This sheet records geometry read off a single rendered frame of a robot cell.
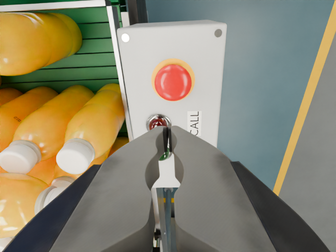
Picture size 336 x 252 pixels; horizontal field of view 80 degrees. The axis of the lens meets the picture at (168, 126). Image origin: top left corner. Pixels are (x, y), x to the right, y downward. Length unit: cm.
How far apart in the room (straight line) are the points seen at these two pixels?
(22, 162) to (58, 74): 22
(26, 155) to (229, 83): 126
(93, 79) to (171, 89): 27
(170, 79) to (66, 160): 16
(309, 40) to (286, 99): 37
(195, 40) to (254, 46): 120
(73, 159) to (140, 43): 16
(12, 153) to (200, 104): 23
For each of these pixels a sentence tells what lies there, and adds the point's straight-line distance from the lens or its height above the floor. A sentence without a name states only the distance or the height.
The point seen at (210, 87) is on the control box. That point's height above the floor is 110.
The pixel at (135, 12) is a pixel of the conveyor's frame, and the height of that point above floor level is 90.
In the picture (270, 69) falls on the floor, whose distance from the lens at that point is 147.
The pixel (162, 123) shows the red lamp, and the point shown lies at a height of 111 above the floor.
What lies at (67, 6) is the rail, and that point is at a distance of 35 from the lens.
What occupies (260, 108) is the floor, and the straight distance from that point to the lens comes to 155.
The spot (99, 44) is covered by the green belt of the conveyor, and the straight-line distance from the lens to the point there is 43.
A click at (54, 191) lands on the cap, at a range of 27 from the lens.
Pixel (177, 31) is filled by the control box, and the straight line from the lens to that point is 20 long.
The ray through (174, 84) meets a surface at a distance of 20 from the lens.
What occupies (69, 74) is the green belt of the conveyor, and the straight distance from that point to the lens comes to 46.
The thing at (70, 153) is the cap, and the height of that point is 111.
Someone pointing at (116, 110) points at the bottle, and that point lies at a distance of 34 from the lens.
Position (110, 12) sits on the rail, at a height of 98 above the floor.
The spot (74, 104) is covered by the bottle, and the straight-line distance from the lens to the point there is 39.
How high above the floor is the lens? 130
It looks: 61 degrees down
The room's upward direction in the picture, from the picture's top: 177 degrees counter-clockwise
